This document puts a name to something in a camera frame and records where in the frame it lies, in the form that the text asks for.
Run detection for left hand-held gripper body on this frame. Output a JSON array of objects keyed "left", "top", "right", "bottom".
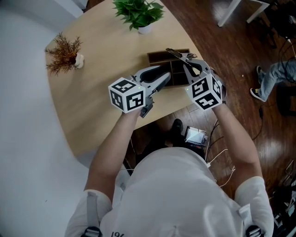
[{"left": 108, "top": 74, "right": 160, "bottom": 119}]

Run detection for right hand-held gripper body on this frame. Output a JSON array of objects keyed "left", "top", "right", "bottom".
[{"left": 185, "top": 69, "right": 228, "bottom": 112}]

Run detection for person's left forearm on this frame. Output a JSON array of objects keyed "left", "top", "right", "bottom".
[{"left": 84, "top": 108, "right": 142, "bottom": 204}]

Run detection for person's right forearm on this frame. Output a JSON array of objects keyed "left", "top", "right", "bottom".
[{"left": 211, "top": 103, "right": 264, "bottom": 200}]

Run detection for wooden organizer box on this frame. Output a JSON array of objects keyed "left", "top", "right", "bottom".
[{"left": 147, "top": 48, "right": 191, "bottom": 89}]

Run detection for white plant pot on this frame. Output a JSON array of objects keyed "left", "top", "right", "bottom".
[{"left": 137, "top": 24, "right": 153, "bottom": 35}]

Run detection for person's black shoe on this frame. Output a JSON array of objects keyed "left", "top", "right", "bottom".
[{"left": 172, "top": 118, "right": 184, "bottom": 141}]

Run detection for black device with screen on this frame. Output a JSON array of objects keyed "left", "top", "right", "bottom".
[{"left": 184, "top": 125, "right": 207, "bottom": 150}]

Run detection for black top white leg table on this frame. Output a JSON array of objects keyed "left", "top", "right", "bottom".
[{"left": 217, "top": 0, "right": 271, "bottom": 28}]

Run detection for green leafy plant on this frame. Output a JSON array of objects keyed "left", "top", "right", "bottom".
[{"left": 112, "top": 0, "right": 165, "bottom": 31}]

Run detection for brown dried plant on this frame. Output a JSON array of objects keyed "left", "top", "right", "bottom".
[{"left": 43, "top": 31, "right": 84, "bottom": 76}]

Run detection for person's white shirt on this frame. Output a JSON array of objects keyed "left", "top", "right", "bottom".
[{"left": 64, "top": 147, "right": 275, "bottom": 237}]

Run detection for black floor cable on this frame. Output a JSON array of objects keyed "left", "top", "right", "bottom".
[{"left": 251, "top": 106, "right": 265, "bottom": 141}]

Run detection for white charging cable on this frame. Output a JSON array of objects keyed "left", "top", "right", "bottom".
[{"left": 206, "top": 148, "right": 229, "bottom": 168}]

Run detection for grey backpack strap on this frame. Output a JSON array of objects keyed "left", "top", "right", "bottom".
[
  {"left": 239, "top": 203, "right": 265, "bottom": 237},
  {"left": 80, "top": 191, "right": 103, "bottom": 237}
]

